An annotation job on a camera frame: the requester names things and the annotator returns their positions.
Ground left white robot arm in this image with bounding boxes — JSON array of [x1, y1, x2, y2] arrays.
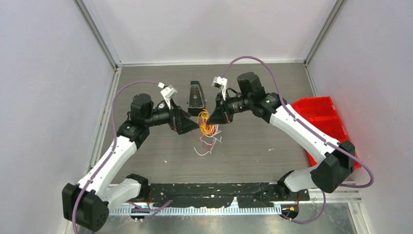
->
[[62, 94, 199, 232]]

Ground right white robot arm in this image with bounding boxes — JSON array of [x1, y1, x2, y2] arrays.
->
[[207, 72, 355, 200]]

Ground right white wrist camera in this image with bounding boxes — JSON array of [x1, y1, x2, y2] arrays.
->
[[211, 77, 227, 100]]

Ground white wire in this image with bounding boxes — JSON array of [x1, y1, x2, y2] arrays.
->
[[193, 126, 223, 156]]

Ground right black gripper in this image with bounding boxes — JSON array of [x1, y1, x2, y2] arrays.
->
[[207, 91, 253, 125]]

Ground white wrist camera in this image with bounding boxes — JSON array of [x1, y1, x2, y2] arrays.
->
[[211, 77, 227, 100], [158, 82, 177, 102]]

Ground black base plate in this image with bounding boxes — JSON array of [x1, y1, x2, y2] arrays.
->
[[144, 182, 310, 208]]

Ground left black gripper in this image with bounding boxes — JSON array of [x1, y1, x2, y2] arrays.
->
[[144, 98, 199, 134]]

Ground red wire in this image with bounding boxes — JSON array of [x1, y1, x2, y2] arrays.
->
[[193, 120, 221, 153]]

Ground red plastic bin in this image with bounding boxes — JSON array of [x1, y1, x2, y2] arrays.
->
[[291, 96, 362, 171]]

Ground white slotted cable duct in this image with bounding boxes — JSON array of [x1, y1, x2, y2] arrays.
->
[[110, 204, 282, 216]]

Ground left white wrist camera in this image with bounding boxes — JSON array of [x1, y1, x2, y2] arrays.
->
[[158, 82, 177, 102]]

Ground black metronome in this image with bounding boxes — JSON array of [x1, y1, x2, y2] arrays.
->
[[188, 80, 206, 117]]

